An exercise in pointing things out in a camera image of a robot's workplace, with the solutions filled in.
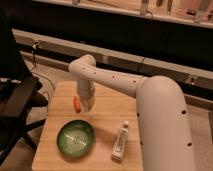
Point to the white tube bottle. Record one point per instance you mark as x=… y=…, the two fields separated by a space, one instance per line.
x=120 y=142

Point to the orange carrot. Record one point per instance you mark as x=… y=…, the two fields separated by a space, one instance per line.
x=77 y=104

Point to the black office chair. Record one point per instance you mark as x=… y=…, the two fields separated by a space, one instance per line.
x=19 y=93

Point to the wooden table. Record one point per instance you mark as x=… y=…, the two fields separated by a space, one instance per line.
x=110 y=111

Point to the green ceramic bowl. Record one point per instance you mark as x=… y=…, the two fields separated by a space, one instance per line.
x=75 y=139

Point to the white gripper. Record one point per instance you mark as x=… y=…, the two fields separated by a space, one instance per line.
x=86 y=92

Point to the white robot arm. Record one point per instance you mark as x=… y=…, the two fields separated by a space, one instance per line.
x=163 y=118

